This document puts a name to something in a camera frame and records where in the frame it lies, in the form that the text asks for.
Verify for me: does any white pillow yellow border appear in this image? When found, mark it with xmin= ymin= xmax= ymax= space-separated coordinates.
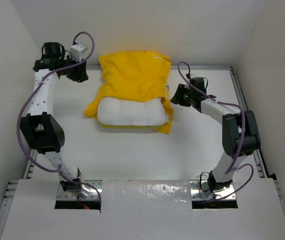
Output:
xmin=97 ymin=97 xmax=169 ymax=129

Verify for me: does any yellow pillowcase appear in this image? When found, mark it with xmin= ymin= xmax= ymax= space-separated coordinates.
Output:
xmin=83 ymin=50 xmax=174 ymax=134

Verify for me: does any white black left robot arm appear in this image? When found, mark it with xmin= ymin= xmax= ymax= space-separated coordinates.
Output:
xmin=19 ymin=42 xmax=88 ymax=196

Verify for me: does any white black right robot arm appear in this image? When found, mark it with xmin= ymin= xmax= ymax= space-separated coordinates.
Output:
xmin=170 ymin=77 xmax=261 ymax=193

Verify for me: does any white front cover board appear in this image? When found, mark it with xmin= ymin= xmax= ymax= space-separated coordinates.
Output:
xmin=1 ymin=179 xmax=285 ymax=240

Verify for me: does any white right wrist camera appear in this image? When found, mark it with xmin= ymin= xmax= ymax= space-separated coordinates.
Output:
xmin=185 ymin=73 xmax=197 ymax=80

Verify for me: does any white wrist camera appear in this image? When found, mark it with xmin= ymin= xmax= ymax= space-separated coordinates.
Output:
xmin=185 ymin=73 xmax=197 ymax=80
xmin=69 ymin=43 xmax=88 ymax=62

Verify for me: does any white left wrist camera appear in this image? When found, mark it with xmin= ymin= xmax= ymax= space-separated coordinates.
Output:
xmin=69 ymin=43 xmax=88 ymax=62

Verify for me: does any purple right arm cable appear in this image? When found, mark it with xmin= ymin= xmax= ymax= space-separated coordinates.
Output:
xmin=177 ymin=61 xmax=255 ymax=201

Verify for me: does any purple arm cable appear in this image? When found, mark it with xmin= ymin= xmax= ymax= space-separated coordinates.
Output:
xmin=177 ymin=61 xmax=255 ymax=201
xmin=16 ymin=31 xmax=103 ymax=208

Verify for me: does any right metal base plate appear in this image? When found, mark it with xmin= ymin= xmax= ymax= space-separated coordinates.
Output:
xmin=188 ymin=179 xmax=238 ymax=201

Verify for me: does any metal base plate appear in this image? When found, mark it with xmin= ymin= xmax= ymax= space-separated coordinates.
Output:
xmin=56 ymin=180 xmax=103 ymax=202
xmin=188 ymin=179 xmax=238 ymax=201

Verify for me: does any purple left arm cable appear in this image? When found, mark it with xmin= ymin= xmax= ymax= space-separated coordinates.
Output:
xmin=16 ymin=31 xmax=103 ymax=208

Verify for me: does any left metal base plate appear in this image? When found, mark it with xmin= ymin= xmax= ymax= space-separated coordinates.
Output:
xmin=56 ymin=180 xmax=103 ymax=202

